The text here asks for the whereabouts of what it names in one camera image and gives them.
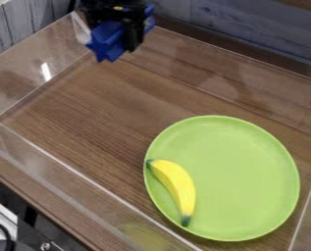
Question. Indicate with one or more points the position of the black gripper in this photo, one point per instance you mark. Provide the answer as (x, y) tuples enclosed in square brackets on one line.
[(126, 11)]

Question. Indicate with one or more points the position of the blue plastic block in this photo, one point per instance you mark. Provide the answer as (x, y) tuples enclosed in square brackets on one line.
[(106, 41)]

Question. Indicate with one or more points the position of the green round plate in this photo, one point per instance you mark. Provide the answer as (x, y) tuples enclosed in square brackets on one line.
[(244, 173)]

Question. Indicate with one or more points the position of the yellow toy banana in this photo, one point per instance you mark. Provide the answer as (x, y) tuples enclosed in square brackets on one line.
[(178, 184)]

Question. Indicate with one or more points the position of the black device with knob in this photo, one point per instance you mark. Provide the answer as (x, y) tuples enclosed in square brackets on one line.
[(31, 240)]

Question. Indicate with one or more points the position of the clear acrylic enclosure wall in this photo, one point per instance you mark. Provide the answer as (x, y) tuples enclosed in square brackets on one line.
[(79, 119)]

